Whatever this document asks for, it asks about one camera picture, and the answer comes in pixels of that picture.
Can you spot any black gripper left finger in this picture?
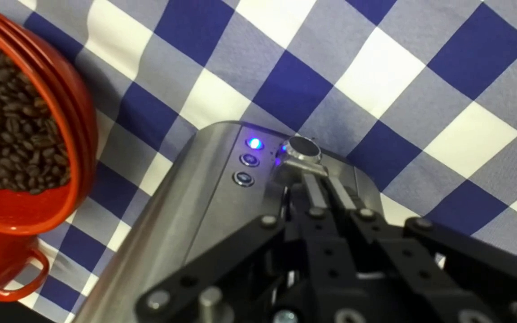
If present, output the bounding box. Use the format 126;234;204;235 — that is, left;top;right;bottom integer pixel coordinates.
135;185;356;323

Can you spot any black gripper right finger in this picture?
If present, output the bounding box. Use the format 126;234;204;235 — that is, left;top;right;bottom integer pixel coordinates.
329;178;517;323

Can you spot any silver metal toaster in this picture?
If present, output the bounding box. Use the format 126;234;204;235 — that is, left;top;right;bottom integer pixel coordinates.
74;122;381;323

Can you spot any blue white checkered tablecloth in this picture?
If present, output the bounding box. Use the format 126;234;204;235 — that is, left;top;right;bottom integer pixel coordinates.
0;0;517;323

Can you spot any red bowl of coffee beans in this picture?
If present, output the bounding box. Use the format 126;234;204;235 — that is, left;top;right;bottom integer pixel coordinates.
0;0;101;237

